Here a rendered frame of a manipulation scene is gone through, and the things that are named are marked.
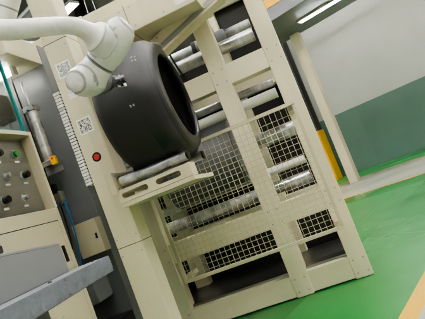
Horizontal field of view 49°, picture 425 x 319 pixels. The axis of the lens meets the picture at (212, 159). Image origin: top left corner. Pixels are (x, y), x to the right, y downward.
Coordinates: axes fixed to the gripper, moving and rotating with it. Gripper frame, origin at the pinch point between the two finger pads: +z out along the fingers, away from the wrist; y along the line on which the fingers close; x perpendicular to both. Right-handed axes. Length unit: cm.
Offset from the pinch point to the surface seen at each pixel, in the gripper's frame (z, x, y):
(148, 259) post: 13, 75, 27
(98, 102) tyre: 3.5, 2.9, 13.7
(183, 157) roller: 11.1, 38.0, -8.5
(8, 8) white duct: 65, -75, 65
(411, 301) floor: 6, 128, -74
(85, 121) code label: 23.6, 5.5, 31.8
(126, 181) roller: 11.1, 38.2, 20.0
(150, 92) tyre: 3.3, 7.9, -9.0
